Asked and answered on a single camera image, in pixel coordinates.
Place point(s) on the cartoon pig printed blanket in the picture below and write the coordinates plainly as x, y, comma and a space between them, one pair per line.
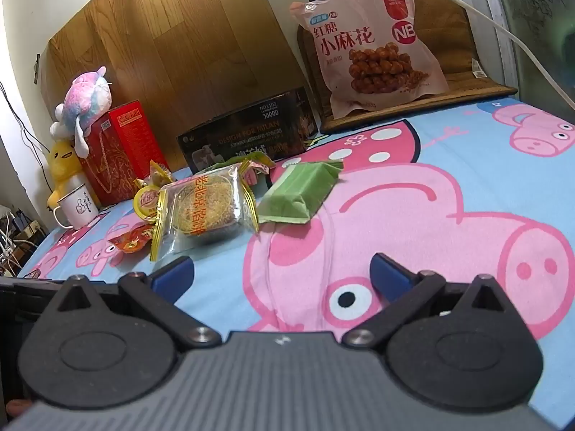
449, 179

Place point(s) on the bright green snack packet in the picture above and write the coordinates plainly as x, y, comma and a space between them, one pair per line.
233, 161

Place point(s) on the yellow plush toy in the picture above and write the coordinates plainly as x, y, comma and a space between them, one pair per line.
65, 161

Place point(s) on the red foil snack packet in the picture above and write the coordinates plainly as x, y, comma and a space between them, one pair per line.
130, 242

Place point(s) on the pink blue plush toy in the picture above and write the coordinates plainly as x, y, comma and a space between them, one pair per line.
85, 94

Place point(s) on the frosted floral glass door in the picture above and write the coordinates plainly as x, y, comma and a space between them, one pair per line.
530, 0

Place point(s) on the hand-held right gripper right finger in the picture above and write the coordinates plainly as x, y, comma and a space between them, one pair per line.
393, 278

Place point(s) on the black cardboard box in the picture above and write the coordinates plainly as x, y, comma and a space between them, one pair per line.
251, 130

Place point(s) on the pale green wafer packet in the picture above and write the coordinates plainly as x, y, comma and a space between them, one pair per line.
296, 188

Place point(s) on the yellow pink round snack packet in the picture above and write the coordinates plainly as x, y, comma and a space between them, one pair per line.
148, 202

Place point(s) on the wood pattern board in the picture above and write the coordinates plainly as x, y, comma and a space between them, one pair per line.
188, 45

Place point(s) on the large pink snack bag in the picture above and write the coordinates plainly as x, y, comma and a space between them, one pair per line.
373, 54

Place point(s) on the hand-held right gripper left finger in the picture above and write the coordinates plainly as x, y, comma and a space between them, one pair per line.
173, 278

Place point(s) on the white enamel mug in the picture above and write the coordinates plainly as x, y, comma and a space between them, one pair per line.
78, 206

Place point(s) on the clear yellow-edged mooncake packet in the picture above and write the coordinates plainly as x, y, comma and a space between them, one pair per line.
206, 206

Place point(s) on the red gift box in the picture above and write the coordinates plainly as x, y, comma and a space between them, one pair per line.
125, 143

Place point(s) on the brown seat cushion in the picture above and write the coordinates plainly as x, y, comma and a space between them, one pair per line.
453, 45

